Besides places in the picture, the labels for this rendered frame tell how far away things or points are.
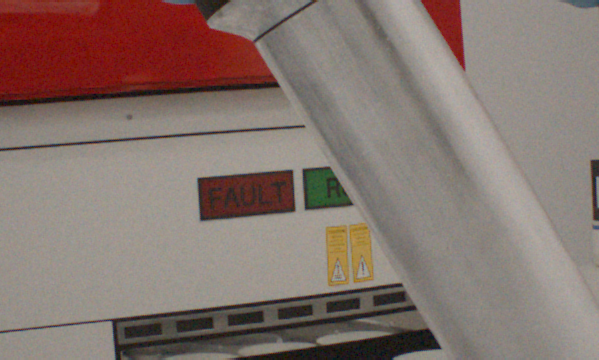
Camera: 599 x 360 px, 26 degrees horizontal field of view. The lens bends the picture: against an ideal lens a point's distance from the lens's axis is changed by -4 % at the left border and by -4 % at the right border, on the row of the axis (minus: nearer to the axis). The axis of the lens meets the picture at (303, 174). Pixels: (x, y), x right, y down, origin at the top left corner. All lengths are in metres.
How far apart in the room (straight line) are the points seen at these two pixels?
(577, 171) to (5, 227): 2.44
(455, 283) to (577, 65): 3.01
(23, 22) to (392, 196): 0.78
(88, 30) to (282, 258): 0.36
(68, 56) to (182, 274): 0.28
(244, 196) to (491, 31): 2.05
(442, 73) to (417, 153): 0.04
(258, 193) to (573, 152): 2.20
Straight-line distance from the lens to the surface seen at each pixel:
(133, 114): 1.46
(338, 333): 1.56
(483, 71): 3.46
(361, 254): 1.58
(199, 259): 1.49
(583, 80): 3.66
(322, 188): 1.55
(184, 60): 1.43
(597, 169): 1.11
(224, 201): 1.50
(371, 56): 0.65
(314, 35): 0.65
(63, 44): 1.39
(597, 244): 1.72
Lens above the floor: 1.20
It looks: 3 degrees down
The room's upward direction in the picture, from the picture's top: 4 degrees counter-clockwise
